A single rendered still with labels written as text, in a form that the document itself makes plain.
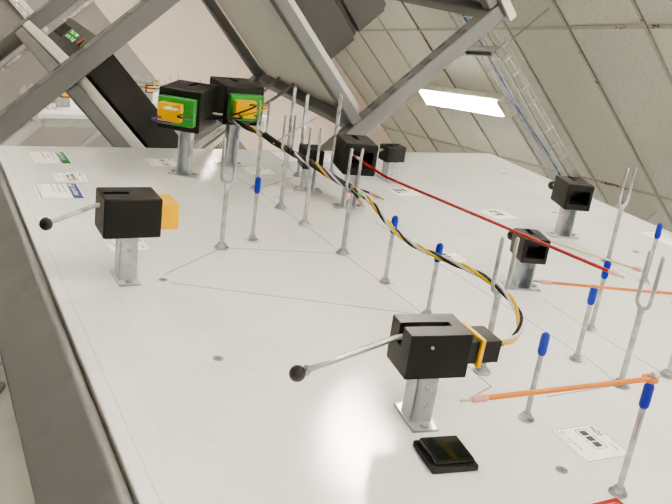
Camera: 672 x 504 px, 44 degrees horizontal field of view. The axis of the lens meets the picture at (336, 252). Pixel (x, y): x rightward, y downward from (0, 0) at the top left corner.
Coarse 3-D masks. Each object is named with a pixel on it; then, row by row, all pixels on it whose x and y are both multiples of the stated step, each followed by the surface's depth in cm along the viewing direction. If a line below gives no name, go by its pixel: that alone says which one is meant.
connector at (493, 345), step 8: (480, 328) 71; (488, 336) 70; (496, 336) 70; (472, 344) 68; (488, 344) 69; (496, 344) 69; (472, 352) 69; (488, 352) 69; (496, 352) 70; (472, 360) 69; (488, 360) 70; (496, 360) 70
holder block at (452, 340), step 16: (400, 320) 68; (416, 320) 68; (432, 320) 69; (448, 320) 69; (416, 336) 66; (432, 336) 66; (448, 336) 67; (464, 336) 67; (400, 352) 68; (416, 352) 66; (432, 352) 67; (448, 352) 67; (464, 352) 68; (400, 368) 68; (416, 368) 67; (432, 368) 67; (448, 368) 68; (464, 368) 68
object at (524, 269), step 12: (516, 228) 104; (528, 240) 101; (528, 252) 103; (540, 252) 103; (516, 264) 104; (528, 264) 105; (516, 276) 104; (528, 276) 105; (516, 288) 104; (528, 288) 104
